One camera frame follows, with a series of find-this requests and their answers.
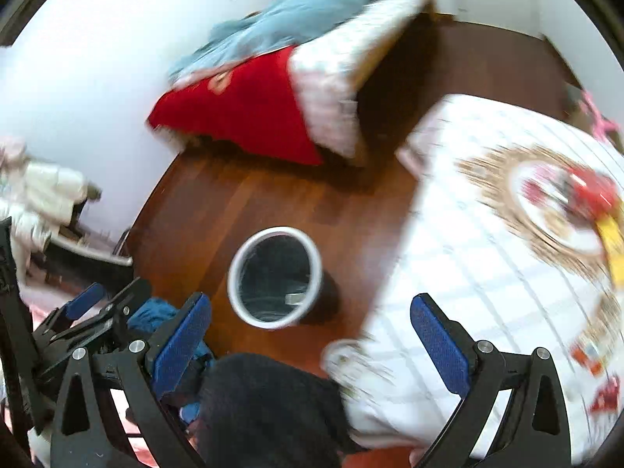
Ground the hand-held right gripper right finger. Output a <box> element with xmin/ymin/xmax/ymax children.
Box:
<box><xmin>409</xmin><ymin>293</ymin><xmax>572</xmax><ymax>468</ymax></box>

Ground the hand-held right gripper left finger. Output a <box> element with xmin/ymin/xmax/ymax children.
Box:
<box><xmin>50</xmin><ymin>292</ymin><xmax>214</xmax><ymax>468</ymax></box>

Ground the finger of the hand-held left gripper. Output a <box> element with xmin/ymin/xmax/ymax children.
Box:
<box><xmin>33</xmin><ymin>283</ymin><xmax>106</xmax><ymax>338</ymax></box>
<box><xmin>46</xmin><ymin>278</ymin><xmax>153</xmax><ymax>352</ymax></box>

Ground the white-rimmed round trash bin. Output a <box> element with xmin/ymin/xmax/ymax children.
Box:
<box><xmin>227</xmin><ymin>227</ymin><xmax>338</xmax><ymax>330</ymax></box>

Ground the black chair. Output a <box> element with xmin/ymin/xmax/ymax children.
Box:
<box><xmin>30</xmin><ymin>195</ymin><xmax>135</xmax><ymax>286</ymax></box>

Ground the white printed blanket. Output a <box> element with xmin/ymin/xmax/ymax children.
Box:
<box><xmin>324</xmin><ymin>94</ymin><xmax>624</xmax><ymax>466</ymax></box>

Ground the white clothing pile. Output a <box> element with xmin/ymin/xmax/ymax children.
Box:
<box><xmin>0</xmin><ymin>135</ymin><xmax>101</xmax><ymax>276</ymax></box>

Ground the person's black trouser leg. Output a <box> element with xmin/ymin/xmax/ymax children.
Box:
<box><xmin>197</xmin><ymin>352</ymin><xmax>371</xmax><ymax>468</ymax></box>

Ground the yellow wrapper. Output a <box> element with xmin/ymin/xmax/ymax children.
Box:
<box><xmin>596</xmin><ymin>214</ymin><xmax>624</xmax><ymax>280</ymax></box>

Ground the red wrapper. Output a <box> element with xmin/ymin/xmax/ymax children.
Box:
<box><xmin>560</xmin><ymin>167</ymin><xmax>621</xmax><ymax>222</ymax></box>

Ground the red blanket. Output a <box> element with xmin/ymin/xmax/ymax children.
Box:
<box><xmin>147</xmin><ymin>45</ymin><xmax>325</xmax><ymax>167</ymax></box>

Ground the pink plastic item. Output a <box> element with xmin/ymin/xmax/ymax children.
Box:
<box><xmin>565</xmin><ymin>85</ymin><xmax>624</xmax><ymax>144</ymax></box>

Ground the light blue blanket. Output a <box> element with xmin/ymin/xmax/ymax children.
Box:
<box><xmin>168</xmin><ymin>0</ymin><xmax>430</xmax><ymax>89</ymax></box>

